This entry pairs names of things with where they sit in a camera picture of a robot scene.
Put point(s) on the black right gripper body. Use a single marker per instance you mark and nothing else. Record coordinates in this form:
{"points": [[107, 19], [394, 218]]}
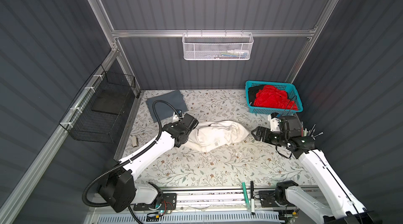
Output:
{"points": [[272, 137]]}

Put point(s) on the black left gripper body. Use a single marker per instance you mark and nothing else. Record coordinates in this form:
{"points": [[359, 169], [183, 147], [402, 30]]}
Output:
{"points": [[186, 140]]}

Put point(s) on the white t-shirt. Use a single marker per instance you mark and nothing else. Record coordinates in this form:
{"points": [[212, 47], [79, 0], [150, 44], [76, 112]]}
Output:
{"points": [[210, 135]]}

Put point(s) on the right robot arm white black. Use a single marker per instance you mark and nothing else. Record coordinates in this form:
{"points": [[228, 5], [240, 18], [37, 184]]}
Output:
{"points": [[342, 206]]}

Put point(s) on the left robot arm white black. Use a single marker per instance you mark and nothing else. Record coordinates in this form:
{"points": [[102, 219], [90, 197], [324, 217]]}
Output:
{"points": [[119, 188]]}

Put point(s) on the white pen cup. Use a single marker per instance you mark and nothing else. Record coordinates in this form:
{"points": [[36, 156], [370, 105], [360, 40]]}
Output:
{"points": [[311, 132]]}

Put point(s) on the red t-shirt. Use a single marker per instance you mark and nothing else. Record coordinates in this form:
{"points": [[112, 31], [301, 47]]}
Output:
{"points": [[272, 97]]}

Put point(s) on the teal plastic basket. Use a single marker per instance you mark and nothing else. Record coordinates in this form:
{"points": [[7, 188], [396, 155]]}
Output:
{"points": [[289, 88]]}

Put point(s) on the small beige eraser block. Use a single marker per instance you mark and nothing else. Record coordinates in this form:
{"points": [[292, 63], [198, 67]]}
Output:
{"points": [[134, 141]]}

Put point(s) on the black t-shirt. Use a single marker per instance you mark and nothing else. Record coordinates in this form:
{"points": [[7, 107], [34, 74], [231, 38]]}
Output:
{"points": [[252, 92]]}

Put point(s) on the green marker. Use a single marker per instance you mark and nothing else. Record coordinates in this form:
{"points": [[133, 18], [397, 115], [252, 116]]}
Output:
{"points": [[245, 194]]}

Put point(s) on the black marker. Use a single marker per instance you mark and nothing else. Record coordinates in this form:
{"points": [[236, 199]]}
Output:
{"points": [[252, 199]]}

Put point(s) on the white bottle in mesh basket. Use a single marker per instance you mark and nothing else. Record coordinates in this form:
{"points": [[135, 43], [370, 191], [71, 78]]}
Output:
{"points": [[239, 53]]}

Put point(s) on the white wire mesh basket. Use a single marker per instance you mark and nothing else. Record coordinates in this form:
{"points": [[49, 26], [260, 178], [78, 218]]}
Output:
{"points": [[214, 46]]}

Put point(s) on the black wire wall basket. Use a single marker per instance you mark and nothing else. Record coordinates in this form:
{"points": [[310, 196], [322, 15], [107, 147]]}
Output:
{"points": [[103, 110]]}

